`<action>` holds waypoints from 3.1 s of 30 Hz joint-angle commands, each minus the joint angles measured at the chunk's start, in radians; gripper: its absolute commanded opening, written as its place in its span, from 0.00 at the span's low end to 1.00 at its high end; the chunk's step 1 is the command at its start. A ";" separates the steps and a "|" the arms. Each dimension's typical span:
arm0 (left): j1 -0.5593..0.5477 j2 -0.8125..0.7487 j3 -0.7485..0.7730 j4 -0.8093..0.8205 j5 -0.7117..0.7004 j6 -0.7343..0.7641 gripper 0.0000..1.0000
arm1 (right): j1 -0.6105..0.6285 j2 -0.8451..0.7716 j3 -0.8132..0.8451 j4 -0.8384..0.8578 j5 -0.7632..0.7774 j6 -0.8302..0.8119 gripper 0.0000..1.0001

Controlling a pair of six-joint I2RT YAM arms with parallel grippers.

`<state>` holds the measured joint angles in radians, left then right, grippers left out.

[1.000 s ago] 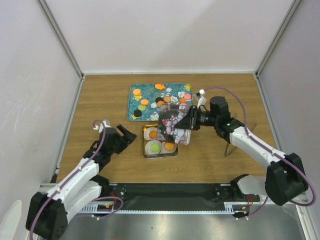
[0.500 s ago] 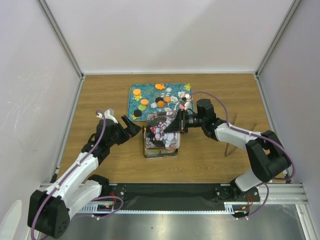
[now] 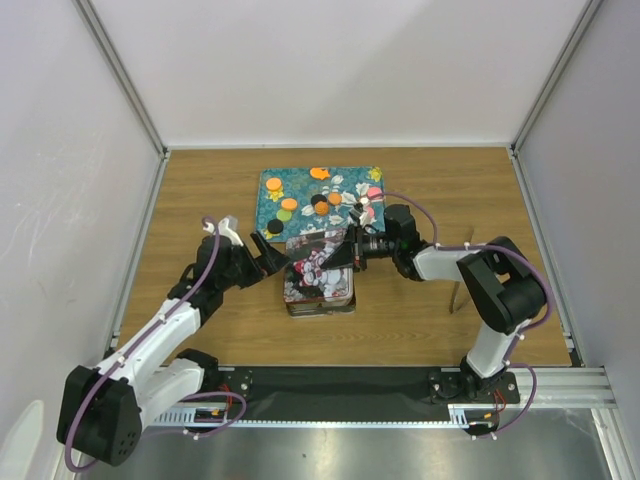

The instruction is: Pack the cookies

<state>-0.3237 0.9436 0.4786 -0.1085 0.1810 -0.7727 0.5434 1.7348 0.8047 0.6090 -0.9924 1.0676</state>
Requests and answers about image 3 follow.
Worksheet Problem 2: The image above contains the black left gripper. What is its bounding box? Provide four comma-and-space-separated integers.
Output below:
217, 231, 289, 291

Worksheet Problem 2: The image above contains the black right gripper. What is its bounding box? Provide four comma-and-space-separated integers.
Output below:
321, 223, 399, 274

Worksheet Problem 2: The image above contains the gold tin lid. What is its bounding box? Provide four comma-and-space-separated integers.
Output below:
283, 229, 354, 307

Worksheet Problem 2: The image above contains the gold cookie tin box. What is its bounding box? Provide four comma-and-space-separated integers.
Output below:
286, 295, 357, 318

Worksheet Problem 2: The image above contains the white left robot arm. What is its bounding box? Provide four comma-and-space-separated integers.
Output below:
56, 225, 290, 473

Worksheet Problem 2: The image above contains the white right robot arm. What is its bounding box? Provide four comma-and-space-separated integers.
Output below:
321, 204, 553, 402

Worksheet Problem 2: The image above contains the black round cookie left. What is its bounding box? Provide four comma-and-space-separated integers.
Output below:
267, 219, 284, 235

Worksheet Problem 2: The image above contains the black round cookie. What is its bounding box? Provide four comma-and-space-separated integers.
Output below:
267, 219, 284, 235
311, 194, 327, 206

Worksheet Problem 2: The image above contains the green round cookie left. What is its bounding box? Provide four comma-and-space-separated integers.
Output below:
276, 209, 292, 222

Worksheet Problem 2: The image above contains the orange waffle cookie centre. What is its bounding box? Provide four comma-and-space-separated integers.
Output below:
314, 201, 330, 216

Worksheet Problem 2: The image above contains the orange round cookie left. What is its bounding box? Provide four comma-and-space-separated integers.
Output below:
281, 198, 298, 211

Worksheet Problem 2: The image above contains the orange round cookie centre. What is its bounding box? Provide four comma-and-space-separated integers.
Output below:
327, 192, 342, 206

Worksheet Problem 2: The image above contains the teal floral serving tray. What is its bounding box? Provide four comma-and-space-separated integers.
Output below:
255, 166, 385, 243

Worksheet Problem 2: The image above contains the black round cookie centre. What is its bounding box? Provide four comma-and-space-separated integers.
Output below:
311, 194, 327, 206

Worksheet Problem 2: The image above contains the pink round cookie right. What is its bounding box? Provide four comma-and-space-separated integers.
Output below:
367, 187, 382, 198

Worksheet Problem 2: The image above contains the orange round cookie top-left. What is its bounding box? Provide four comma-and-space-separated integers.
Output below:
265, 177, 282, 191

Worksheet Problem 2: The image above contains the orange fish cookie top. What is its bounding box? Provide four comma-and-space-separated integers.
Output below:
309, 167, 331, 181

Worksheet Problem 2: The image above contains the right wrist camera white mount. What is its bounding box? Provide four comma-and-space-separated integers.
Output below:
349, 197, 374, 227

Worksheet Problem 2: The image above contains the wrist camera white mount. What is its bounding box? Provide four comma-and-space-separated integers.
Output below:
201, 215, 244, 246
349, 197, 374, 227

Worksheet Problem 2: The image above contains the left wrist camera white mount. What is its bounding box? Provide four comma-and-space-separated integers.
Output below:
201, 215, 244, 246

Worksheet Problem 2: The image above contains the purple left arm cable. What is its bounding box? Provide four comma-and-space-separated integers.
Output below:
64, 215, 247, 474

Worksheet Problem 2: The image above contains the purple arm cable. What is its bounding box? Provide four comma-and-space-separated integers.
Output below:
369, 190, 552, 441
64, 215, 247, 474

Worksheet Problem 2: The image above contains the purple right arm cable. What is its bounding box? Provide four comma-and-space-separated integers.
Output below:
369, 190, 552, 441

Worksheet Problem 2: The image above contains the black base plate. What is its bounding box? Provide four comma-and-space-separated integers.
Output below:
221, 366, 520, 423

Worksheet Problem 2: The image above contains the white cable duct left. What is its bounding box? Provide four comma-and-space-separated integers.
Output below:
152, 403, 230, 428

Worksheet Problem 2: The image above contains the white cable duct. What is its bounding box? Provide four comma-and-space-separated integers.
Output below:
448, 404, 501, 427
152, 403, 230, 428

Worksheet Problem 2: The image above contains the white cable duct right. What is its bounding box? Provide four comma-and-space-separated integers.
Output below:
448, 404, 501, 427

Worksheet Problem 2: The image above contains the aluminium frame post left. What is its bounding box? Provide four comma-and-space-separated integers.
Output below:
71, 0, 168, 161

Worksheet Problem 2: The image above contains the aluminium frame post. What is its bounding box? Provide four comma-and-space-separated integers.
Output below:
71, 0, 168, 161
510, 0, 604, 156

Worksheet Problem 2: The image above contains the aluminium frame post right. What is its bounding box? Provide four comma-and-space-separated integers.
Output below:
510, 0, 604, 156

